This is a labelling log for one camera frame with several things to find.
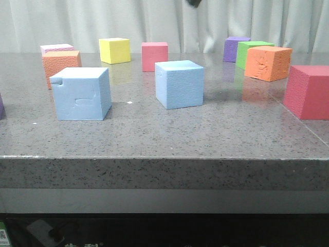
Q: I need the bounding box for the orange foam cube right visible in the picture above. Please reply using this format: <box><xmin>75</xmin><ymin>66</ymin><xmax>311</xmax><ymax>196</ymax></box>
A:
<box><xmin>244</xmin><ymin>46</ymin><xmax>293</xmax><ymax>82</ymax></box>

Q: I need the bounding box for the orange foam cube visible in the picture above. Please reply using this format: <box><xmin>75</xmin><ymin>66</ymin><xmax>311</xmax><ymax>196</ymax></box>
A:
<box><xmin>244</xmin><ymin>46</ymin><xmax>293</xmax><ymax>82</ymax></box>
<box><xmin>42</xmin><ymin>50</ymin><xmax>82</xmax><ymax>90</ymax></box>

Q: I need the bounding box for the orange foam cube left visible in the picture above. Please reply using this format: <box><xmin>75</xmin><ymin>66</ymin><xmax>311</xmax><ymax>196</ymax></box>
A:
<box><xmin>42</xmin><ymin>50</ymin><xmax>82</xmax><ymax>90</ymax></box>

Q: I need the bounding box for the green foam cube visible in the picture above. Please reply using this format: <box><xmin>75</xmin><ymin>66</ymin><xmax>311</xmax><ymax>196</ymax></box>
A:
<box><xmin>236</xmin><ymin>41</ymin><xmax>274</xmax><ymax>69</ymax></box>

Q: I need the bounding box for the purple foam cube left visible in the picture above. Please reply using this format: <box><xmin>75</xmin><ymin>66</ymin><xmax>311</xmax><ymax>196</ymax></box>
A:
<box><xmin>0</xmin><ymin>95</ymin><xmax>5</xmax><ymax>120</ymax></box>

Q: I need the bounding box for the red foam cube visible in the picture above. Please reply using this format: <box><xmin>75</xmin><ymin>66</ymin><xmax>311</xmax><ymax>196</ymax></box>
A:
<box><xmin>283</xmin><ymin>65</ymin><xmax>328</xmax><ymax>120</ymax></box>
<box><xmin>141</xmin><ymin>42</ymin><xmax>169</xmax><ymax>72</ymax></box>

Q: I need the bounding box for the yellow foam cube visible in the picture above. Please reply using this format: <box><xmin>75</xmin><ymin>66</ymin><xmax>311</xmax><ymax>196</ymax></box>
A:
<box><xmin>99</xmin><ymin>38</ymin><xmax>131</xmax><ymax>64</ymax></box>

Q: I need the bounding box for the red foam cube back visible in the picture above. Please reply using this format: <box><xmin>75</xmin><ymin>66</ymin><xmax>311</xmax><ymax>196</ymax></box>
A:
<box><xmin>141</xmin><ymin>42</ymin><xmax>169</xmax><ymax>72</ymax></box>

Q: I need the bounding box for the red foam cube right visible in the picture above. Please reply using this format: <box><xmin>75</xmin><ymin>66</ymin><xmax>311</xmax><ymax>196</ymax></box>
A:
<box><xmin>283</xmin><ymin>65</ymin><xmax>328</xmax><ymax>120</ymax></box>

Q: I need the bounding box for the white curtain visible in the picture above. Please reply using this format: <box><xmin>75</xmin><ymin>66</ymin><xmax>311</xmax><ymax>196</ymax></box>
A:
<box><xmin>1</xmin><ymin>1</ymin><xmax>328</xmax><ymax>53</ymax></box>

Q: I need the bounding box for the purple foam cube right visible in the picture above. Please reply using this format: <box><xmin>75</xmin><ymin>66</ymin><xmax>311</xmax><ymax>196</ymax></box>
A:
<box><xmin>223</xmin><ymin>37</ymin><xmax>251</xmax><ymax>63</ymax></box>

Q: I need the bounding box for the light blue dented foam cube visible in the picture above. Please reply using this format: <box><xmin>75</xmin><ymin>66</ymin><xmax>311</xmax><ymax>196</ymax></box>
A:
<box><xmin>50</xmin><ymin>67</ymin><xmax>112</xmax><ymax>120</ymax></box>

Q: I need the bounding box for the pink foam cube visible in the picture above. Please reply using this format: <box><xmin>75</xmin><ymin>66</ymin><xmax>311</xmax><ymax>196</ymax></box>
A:
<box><xmin>40</xmin><ymin>43</ymin><xmax>75</xmax><ymax>55</ymax></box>

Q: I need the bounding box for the purple foam cube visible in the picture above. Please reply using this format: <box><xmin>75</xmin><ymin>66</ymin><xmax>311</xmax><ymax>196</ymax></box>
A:
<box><xmin>0</xmin><ymin>95</ymin><xmax>5</xmax><ymax>120</ymax></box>
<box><xmin>223</xmin><ymin>37</ymin><xmax>251</xmax><ymax>63</ymax></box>

